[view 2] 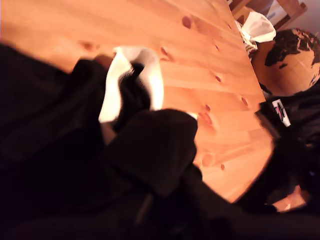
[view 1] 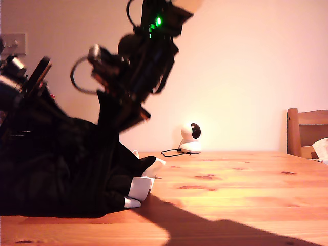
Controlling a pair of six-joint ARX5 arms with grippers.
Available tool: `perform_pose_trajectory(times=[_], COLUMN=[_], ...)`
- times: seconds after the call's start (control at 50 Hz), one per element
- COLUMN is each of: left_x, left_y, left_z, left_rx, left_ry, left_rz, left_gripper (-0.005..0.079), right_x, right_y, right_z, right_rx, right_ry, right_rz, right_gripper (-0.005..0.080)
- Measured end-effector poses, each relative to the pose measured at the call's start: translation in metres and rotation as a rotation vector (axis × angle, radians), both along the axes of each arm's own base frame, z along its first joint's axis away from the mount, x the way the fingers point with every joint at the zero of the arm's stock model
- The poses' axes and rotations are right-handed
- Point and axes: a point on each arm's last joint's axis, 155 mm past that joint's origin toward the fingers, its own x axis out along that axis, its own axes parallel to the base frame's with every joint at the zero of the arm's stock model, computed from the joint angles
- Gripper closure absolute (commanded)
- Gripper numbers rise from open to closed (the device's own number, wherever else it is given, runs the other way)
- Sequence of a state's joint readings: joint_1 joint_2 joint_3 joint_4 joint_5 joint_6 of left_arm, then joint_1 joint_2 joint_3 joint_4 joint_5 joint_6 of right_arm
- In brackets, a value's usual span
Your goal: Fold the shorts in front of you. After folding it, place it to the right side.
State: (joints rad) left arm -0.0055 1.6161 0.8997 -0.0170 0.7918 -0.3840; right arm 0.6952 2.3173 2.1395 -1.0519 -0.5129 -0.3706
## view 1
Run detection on white light switch plate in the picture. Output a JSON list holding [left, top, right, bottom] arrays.
[[0, 32, 27, 56]]

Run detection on arm thick sleeved cable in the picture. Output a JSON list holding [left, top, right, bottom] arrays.
[[153, 58, 175, 95]]

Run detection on wooden chair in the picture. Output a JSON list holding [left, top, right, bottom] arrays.
[[286, 108, 328, 159]]

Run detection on wrist camera black cable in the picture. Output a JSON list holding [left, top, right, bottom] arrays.
[[70, 55, 104, 95]]

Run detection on thin black camera cable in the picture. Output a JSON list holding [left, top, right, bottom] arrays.
[[160, 149, 193, 157]]

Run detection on white dome security camera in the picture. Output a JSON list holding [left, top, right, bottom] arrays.
[[179, 122, 202, 155]]

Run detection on white tissue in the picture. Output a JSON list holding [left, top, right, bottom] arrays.
[[312, 137, 328, 160]]

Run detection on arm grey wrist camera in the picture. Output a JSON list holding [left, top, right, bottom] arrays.
[[0, 54, 28, 90], [87, 43, 121, 68]]

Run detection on arm thin looped cable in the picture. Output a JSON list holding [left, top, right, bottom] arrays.
[[126, 0, 145, 27]]

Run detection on black shorts with white stripes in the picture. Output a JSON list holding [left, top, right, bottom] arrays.
[[0, 91, 167, 219]]

